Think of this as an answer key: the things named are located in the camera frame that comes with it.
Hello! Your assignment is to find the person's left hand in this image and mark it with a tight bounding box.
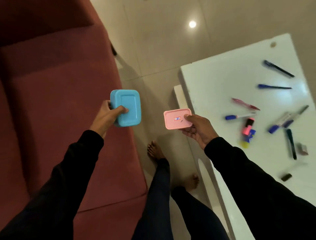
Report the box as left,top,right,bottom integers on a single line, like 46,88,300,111
89,100,129,138

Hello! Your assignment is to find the black-capped white marker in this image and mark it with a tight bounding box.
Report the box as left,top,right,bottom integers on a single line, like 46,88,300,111
280,162,308,182

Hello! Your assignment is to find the pink pen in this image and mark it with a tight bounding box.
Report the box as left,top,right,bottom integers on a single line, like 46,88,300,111
231,98,261,111

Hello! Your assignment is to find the green pen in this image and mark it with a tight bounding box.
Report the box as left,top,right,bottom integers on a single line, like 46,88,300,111
286,128,298,161

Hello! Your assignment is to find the teal box with white lid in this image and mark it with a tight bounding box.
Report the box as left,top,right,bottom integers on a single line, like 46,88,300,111
110,89,142,128

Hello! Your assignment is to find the white eraser pink sleeve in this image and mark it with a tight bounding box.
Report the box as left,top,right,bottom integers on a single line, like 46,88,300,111
297,143,309,156

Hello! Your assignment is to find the person's right hand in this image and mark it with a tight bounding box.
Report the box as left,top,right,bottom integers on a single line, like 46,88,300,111
182,114,220,151

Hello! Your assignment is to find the blue-capped white marker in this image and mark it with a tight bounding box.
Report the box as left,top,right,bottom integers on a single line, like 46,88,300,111
225,112,256,121
268,111,292,134

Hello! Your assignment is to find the white table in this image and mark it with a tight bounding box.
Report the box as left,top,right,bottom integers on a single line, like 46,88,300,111
173,33,316,240

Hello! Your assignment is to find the person's leg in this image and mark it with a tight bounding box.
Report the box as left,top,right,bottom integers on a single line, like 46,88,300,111
171,174,230,240
132,141,173,240

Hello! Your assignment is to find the person's right leg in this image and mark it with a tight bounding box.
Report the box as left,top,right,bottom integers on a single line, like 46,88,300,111
171,174,230,240

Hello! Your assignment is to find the blue-capped thin grey pen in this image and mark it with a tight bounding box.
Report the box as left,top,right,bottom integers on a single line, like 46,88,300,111
283,105,309,128

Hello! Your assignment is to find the pink highlighter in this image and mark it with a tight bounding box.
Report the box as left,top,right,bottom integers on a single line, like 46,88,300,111
242,118,255,136

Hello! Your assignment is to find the red fabric sofa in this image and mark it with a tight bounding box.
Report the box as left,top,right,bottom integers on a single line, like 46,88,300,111
0,0,148,240

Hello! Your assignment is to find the person's left leg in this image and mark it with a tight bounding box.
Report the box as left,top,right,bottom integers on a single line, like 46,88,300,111
132,141,173,240

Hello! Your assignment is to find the small pink lidded box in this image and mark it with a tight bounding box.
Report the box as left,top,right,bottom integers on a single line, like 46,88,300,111
163,107,193,130

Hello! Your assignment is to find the person's left forearm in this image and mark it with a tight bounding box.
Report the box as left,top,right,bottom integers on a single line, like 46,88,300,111
0,130,105,240

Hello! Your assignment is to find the person's right forearm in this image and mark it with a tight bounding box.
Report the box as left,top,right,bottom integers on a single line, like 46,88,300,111
204,136,316,240

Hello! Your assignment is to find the yellow-capped blue glue stick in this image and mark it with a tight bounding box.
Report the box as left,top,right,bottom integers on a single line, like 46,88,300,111
241,129,256,149

